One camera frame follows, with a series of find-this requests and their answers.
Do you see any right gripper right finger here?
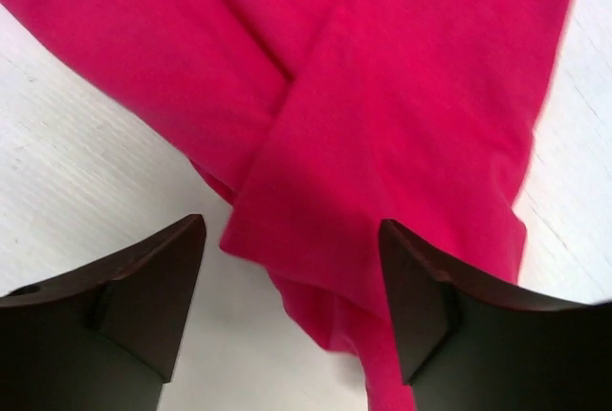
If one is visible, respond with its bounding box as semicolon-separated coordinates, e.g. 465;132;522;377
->
379;220;611;411

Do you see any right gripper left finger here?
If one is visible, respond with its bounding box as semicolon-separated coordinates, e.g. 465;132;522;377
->
1;214;207;410

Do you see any pink t-shirt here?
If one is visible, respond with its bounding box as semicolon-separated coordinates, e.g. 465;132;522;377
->
1;0;571;410

